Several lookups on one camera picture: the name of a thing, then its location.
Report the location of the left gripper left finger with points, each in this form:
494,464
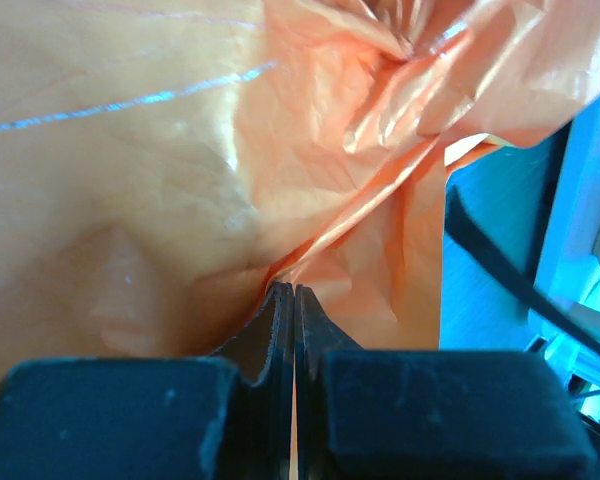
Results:
222,416

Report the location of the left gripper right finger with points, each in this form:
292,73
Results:
386,414

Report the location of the black ribbon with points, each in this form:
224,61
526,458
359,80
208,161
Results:
465,232

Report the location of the orange wrapping paper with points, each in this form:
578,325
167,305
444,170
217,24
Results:
164,163

